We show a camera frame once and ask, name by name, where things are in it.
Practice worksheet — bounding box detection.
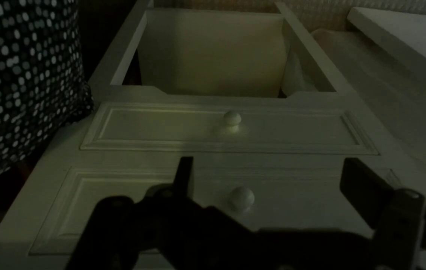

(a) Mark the white drawer with round knob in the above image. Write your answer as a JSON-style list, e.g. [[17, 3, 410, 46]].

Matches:
[[79, 100, 380, 157], [28, 166, 406, 258]]

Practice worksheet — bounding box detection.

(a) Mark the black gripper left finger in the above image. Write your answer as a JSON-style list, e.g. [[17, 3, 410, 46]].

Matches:
[[67, 154, 194, 270]]

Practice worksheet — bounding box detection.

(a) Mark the black white-dotted duvet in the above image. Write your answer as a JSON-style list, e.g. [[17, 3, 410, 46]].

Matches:
[[0, 0, 95, 187]]

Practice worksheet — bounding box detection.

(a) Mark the white bedside cabinet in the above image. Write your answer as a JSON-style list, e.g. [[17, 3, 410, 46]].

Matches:
[[0, 0, 426, 270]]

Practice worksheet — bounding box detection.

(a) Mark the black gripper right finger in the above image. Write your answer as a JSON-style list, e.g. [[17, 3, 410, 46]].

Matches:
[[338, 156, 426, 270]]

